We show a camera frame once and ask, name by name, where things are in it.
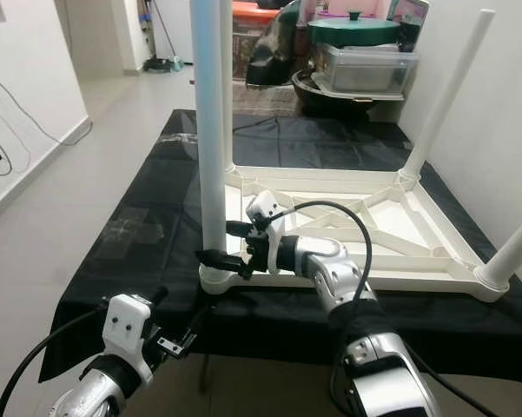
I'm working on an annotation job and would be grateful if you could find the black wall cable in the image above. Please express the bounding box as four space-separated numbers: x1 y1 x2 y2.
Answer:
0 61 95 188

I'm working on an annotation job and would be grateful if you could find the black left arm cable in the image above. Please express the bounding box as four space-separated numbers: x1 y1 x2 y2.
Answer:
0 300 114 417

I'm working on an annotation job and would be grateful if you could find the white plastic table top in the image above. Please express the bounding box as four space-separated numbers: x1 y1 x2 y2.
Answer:
198 165 513 303

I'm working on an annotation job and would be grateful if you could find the mop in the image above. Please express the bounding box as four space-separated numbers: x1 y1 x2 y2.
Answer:
148 0 185 72

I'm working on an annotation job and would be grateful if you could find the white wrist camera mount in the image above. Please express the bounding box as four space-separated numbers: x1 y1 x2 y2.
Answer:
246 189 287 275
102 293 155 383

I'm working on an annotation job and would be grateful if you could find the green pot lid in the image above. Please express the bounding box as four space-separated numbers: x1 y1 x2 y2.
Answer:
307 10 402 49

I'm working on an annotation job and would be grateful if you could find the black round basin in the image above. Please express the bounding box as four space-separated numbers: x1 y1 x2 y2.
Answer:
291 68 405 116

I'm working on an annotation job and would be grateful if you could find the black tablecloth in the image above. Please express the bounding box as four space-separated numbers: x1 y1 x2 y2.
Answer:
39 109 522 387

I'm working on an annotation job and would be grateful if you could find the black bag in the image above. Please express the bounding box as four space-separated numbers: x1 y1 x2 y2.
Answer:
245 4 309 88

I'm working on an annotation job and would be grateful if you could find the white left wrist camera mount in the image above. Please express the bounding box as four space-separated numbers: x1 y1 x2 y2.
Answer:
102 293 155 383

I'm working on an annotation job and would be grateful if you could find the white cabinet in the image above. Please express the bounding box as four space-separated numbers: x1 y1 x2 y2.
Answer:
156 0 196 62

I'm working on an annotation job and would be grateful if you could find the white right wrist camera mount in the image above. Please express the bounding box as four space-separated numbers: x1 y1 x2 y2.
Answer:
246 189 287 275

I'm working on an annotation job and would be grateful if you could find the clear plastic storage container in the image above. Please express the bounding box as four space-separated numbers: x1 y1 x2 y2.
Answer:
313 43 420 96

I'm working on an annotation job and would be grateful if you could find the pink cardboard box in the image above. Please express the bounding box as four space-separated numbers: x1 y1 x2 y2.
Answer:
304 0 431 27

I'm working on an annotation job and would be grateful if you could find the clear tape patch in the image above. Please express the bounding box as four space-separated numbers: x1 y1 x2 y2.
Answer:
109 213 166 253

